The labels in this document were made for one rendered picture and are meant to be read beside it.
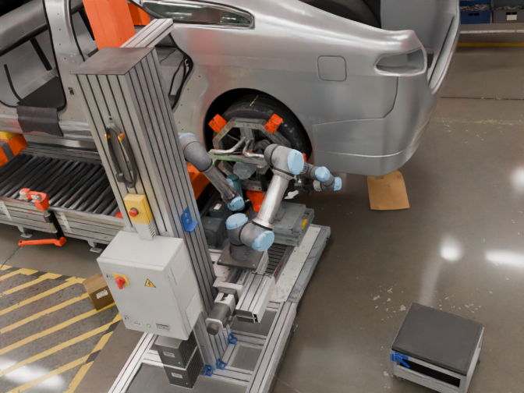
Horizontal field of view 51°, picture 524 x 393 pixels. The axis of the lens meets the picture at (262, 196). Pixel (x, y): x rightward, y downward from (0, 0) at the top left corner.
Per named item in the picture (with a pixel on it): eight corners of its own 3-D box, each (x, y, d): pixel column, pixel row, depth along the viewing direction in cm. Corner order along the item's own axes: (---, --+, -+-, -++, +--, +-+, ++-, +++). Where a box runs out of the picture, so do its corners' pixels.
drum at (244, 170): (266, 162, 370) (263, 145, 362) (253, 181, 355) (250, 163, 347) (247, 161, 376) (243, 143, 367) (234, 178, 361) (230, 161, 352)
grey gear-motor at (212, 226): (247, 227, 428) (240, 191, 408) (224, 264, 399) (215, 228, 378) (227, 224, 435) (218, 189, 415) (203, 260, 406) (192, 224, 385)
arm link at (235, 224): (239, 227, 298) (235, 207, 290) (257, 235, 290) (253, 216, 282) (224, 239, 292) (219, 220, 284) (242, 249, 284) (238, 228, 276)
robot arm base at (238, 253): (251, 262, 289) (248, 248, 283) (224, 258, 294) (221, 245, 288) (260, 242, 300) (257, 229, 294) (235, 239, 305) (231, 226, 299)
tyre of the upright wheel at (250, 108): (244, 174, 420) (324, 170, 387) (231, 192, 403) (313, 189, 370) (213, 97, 386) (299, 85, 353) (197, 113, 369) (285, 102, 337)
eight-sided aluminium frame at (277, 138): (297, 190, 374) (288, 120, 342) (293, 196, 370) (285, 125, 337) (225, 181, 395) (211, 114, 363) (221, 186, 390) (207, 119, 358)
